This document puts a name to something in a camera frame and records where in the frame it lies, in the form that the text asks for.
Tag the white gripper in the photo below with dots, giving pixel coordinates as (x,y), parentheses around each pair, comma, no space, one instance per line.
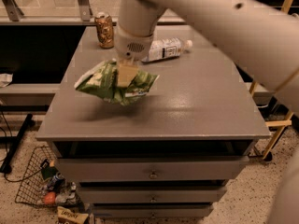
(131,47)

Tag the green jalapeno chip bag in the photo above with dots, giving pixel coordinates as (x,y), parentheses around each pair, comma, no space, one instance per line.
(101,81)

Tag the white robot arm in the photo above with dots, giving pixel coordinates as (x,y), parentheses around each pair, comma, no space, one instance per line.
(260,39)

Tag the dark green bag in basket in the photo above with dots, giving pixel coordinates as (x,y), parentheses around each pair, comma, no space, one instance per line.
(48,169)

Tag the yellow chip bag on floor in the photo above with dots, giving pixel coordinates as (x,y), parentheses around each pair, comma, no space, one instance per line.
(66,216)

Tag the clear plastic water bottle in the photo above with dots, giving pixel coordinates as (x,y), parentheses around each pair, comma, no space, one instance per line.
(164,49)

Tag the gold soda can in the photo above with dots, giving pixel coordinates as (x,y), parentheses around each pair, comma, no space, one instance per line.
(104,28)

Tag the grey drawer cabinet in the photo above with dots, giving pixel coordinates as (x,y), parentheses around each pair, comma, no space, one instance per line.
(198,107)

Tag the top grey drawer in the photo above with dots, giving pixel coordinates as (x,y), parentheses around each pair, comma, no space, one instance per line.
(150,170)

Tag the grey drawer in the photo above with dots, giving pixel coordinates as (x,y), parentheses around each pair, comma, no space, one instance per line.
(190,194)
(150,170)
(147,211)

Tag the white crumpled paper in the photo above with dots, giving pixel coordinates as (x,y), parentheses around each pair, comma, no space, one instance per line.
(5,80)

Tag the middle grey drawer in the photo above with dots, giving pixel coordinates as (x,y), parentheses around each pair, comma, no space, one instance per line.
(190,194)

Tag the blue can in basket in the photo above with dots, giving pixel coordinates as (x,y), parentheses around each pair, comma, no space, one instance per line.
(55,182)

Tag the orange fruit in basket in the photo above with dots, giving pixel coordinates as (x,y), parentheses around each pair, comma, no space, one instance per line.
(49,198)

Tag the bottom grey drawer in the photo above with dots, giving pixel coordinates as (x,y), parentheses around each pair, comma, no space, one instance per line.
(147,211)

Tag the black floor stand leg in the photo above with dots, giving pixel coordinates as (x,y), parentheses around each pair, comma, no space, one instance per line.
(14,141)

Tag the metal railing frame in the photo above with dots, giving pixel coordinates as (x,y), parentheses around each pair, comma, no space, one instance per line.
(56,12)

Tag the black wire basket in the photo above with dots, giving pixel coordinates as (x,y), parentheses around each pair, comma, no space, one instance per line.
(33,187)

